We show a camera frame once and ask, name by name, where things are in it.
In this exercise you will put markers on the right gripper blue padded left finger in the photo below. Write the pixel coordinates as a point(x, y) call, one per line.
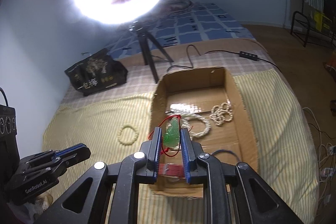
point(152, 149)

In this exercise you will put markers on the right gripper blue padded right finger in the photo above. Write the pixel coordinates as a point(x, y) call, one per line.
point(190, 151)

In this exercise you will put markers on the red strap wristwatch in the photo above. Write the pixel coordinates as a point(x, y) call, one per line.
point(171, 170)

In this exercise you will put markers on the brown cardboard box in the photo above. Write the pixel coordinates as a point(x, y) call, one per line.
point(192, 94)

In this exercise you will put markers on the yellow striped blanket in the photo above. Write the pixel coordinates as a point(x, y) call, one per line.
point(113, 129)

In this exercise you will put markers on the black snack bag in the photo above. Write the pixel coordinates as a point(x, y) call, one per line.
point(96, 73)

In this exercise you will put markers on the plaid beige mattress cover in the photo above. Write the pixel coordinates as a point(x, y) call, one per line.
point(240, 56)

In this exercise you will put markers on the black tripod stand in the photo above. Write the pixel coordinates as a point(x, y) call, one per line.
point(144, 36)

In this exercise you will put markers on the blue patterned bed sheet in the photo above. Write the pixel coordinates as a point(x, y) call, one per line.
point(201, 22)

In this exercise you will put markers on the black metal clothes rack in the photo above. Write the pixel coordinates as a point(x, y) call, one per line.
point(303, 25)

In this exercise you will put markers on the yellow box on rack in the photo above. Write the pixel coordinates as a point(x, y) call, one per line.
point(322, 23)

